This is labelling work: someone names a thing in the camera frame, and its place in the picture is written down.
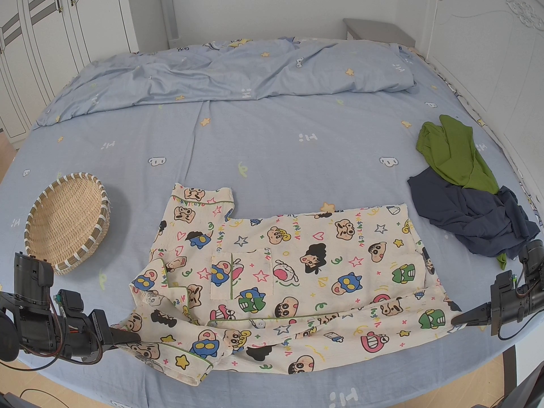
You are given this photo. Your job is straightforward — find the white vertical pipe cover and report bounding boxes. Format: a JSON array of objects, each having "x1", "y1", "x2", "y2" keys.
[{"x1": 159, "y1": 0, "x2": 181, "y2": 50}]

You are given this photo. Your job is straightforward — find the round woven basket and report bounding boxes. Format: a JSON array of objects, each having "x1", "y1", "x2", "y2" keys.
[{"x1": 24, "y1": 173, "x2": 112, "y2": 276}]

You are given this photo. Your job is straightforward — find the bed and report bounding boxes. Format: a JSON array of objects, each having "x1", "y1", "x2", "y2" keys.
[{"x1": 0, "y1": 0, "x2": 544, "y2": 408}]

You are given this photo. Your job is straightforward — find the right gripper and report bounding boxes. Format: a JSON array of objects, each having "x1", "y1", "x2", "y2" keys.
[{"x1": 489, "y1": 298, "x2": 523, "y2": 337}]

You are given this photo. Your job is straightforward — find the pale blue quilt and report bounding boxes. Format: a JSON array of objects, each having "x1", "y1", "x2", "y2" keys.
[{"x1": 36, "y1": 37, "x2": 419, "y2": 126}]

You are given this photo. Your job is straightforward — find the dark blue garment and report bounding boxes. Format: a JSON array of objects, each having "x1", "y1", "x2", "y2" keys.
[{"x1": 407, "y1": 169, "x2": 541, "y2": 259}]

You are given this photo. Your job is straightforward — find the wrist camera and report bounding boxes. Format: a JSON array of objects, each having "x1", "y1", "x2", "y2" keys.
[
  {"x1": 490, "y1": 270, "x2": 516, "y2": 301},
  {"x1": 54, "y1": 288, "x2": 83, "y2": 318}
]

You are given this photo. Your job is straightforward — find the white printed pyjama top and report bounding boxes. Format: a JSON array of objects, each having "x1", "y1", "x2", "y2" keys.
[{"x1": 108, "y1": 182, "x2": 462, "y2": 388}]

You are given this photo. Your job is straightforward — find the green shorts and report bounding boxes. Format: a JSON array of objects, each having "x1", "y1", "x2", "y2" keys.
[{"x1": 416, "y1": 114, "x2": 509, "y2": 271}]

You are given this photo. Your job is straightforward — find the grey bedside table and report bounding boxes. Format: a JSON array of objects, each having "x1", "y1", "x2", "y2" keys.
[{"x1": 343, "y1": 18, "x2": 415, "y2": 46}]

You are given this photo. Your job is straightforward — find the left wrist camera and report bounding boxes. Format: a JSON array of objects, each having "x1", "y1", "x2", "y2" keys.
[{"x1": 54, "y1": 288, "x2": 83, "y2": 318}]

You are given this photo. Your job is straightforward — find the black cable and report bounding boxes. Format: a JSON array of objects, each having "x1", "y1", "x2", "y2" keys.
[
  {"x1": 0, "y1": 347, "x2": 105, "y2": 371},
  {"x1": 496, "y1": 319, "x2": 535, "y2": 341}
]

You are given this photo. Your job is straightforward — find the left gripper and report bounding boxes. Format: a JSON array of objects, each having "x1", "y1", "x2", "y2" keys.
[{"x1": 64, "y1": 309, "x2": 113, "y2": 363}]

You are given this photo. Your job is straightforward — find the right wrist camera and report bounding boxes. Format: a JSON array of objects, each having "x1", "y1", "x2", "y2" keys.
[{"x1": 490, "y1": 270, "x2": 516, "y2": 301}]

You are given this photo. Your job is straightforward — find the white wardrobe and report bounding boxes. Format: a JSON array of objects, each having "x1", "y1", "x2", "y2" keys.
[{"x1": 0, "y1": 0, "x2": 140, "y2": 143}]

